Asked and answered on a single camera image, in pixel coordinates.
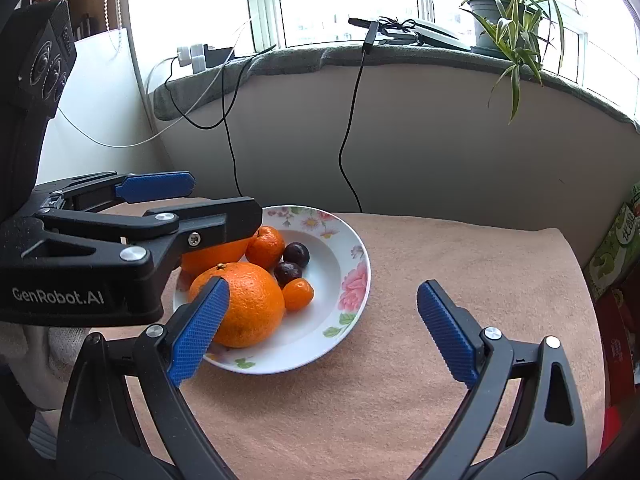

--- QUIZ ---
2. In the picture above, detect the large smooth orange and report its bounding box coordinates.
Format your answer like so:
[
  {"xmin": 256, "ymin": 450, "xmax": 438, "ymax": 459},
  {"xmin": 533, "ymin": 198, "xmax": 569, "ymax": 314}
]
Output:
[{"xmin": 180, "ymin": 238, "xmax": 250, "ymax": 276}]

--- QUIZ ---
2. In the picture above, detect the mandarin with stem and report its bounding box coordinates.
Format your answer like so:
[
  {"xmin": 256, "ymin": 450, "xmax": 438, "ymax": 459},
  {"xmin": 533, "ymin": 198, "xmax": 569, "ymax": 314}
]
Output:
[{"xmin": 245, "ymin": 226, "xmax": 285, "ymax": 270}]

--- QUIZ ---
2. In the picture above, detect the large rough orange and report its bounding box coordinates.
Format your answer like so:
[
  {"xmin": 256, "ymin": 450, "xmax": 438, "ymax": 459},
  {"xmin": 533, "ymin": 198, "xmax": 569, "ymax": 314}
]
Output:
[{"xmin": 189, "ymin": 261, "xmax": 285, "ymax": 349}]

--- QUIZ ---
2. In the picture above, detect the dark plum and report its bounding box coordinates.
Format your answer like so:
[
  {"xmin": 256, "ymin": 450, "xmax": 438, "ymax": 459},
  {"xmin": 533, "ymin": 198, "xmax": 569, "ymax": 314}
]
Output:
[{"xmin": 282, "ymin": 242, "xmax": 310, "ymax": 269}]

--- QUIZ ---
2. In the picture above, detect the small kumquat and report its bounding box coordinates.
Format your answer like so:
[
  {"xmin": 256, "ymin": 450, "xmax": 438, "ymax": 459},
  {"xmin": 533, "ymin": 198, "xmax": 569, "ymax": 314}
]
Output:
[{"xmin": 282, "ymin": 278, "xmax": 314, "ymax": 312}]

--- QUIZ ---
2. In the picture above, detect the white gloved left hand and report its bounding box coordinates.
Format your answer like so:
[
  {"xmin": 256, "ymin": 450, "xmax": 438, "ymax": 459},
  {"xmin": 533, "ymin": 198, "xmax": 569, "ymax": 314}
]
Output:
[{"xmin": 1, "ymin": 322, "xmax": 89, "ymax": 411}]

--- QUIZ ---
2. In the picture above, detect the white cabinet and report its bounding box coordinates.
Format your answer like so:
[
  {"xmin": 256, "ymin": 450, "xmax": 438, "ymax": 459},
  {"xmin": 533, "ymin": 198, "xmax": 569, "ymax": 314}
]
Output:
[{"xmin": 37, "ymin": 29, "xmax": 170, "ymax": 183}]

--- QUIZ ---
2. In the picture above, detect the white power strip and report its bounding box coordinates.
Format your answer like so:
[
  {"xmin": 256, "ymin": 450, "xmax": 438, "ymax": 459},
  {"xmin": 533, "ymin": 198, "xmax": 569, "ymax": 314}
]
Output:
[{"xmin": 177, "ymin": 44, "xmax": 207, "ymax": 74}]

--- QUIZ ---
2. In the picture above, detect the black power adapter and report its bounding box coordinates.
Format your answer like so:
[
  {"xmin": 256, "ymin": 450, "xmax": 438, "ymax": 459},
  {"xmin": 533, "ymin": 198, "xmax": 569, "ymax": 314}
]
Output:
[{"xmin": 204, "ymin": 44, "xmax": 234, "ymax": 68}]

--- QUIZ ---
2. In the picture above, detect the green snack bag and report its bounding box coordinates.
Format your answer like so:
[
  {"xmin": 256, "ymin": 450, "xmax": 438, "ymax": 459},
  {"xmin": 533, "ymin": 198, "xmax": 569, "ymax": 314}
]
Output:
[{"xmin": 584, "ymin": 185, "xmax": 639, "ymax": 301}]

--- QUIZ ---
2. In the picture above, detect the black device on sill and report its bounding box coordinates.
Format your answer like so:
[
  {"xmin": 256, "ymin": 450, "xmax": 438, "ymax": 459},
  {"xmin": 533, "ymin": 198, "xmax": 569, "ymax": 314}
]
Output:
[{"xmin": 348, "ymin": 16, "xmax": 471, "ymax": 53}]

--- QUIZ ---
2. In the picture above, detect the grey sill cloth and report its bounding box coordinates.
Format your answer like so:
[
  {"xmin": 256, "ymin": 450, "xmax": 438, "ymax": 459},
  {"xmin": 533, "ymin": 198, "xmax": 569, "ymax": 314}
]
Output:
[{"xmin": 149, "ymin": 46, "xmax": 638, "ymax": 133}]

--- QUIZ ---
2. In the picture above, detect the potted spider plant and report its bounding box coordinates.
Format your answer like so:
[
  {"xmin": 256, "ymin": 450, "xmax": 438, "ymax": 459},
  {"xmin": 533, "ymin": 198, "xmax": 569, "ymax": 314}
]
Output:
[{"xmin": 460, "ymin": 0, "xmax": 567, "ymax": 118}]

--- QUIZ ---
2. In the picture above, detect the white cable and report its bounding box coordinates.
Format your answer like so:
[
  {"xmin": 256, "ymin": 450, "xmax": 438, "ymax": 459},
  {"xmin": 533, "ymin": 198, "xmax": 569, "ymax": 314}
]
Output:
[{"xmin": 56, "ymin": 24, "xmax": 252, "ymax": 150}]

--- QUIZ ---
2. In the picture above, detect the black cable left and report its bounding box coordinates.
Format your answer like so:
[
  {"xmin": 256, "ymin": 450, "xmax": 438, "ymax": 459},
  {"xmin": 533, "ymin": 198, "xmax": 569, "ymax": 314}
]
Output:
[{"xmin": 162, "ymin": 44, "xmax": 279, "ymax": 198}]

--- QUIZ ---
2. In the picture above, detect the black cable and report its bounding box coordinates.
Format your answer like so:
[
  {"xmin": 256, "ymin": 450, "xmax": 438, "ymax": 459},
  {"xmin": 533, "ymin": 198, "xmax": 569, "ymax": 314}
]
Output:
[
  {"xmin": 337, "ymin": 49, "xmax": 371, "ymax": 214},
  {"xmin": 162, "ymin": 44, "xmax": 279, "ymax": 198}
]

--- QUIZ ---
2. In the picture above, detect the black cable right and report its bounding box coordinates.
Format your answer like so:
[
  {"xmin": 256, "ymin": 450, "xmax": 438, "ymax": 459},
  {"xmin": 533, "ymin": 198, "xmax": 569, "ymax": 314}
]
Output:
[{"xmin": 337, "ymin": 49, "xmax": 371, "ymax": 214}]

